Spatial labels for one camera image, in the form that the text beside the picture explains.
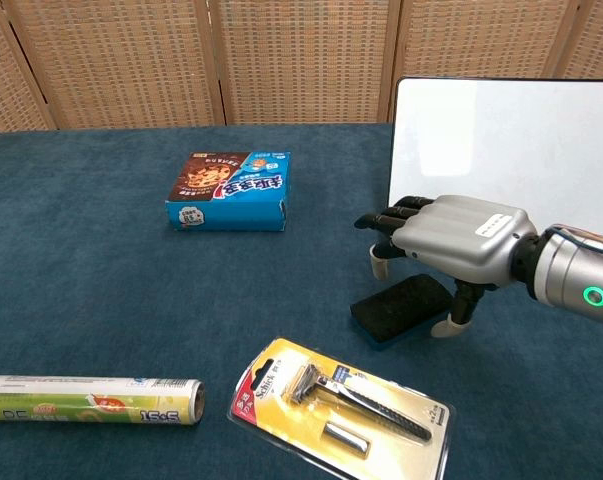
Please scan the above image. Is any plastic wrap roll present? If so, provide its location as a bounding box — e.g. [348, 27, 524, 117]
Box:
[0, 374, 205, 428]

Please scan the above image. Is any blue brown cookie box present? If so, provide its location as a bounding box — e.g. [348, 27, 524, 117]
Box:
[164, 151, 292, 233]

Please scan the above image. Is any wooden rattan folding screen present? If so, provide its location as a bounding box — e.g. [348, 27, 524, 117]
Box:
[0, 0, 603, 135]

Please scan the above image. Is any yellow razor blister pack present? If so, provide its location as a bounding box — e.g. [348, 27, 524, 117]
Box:
[228, 337, 456, 480]

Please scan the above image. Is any black felt whiteboard eraser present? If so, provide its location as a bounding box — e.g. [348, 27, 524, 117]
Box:
[349, 273, 456, 352]

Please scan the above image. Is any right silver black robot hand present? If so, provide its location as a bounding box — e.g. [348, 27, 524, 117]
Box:
[354, 194, 539, 339]

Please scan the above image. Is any blue fabric table mat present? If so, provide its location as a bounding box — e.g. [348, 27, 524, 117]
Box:
[0, 122, 603, 480]

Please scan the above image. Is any small white whiteboard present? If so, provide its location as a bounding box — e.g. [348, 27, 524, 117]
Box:
[388, 76, 603, 241]

